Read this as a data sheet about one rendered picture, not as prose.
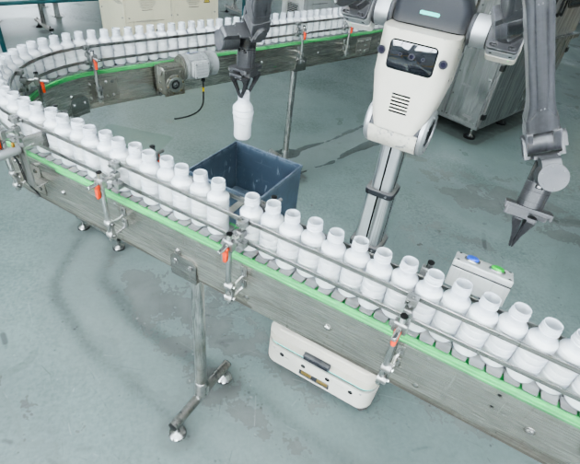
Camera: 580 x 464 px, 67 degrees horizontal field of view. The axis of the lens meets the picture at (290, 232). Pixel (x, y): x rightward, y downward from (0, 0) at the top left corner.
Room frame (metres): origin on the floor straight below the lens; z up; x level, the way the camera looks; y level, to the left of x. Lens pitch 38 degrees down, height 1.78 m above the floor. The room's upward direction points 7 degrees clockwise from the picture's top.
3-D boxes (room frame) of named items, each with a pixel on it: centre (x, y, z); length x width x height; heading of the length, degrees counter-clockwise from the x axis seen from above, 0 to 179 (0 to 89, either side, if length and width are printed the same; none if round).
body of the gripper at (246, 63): (1.40, 0.21, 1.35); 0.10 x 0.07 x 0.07; 156
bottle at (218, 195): (0.97, 0.20, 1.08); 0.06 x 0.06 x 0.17
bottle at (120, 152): (1.12, 0.53, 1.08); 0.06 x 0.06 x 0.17
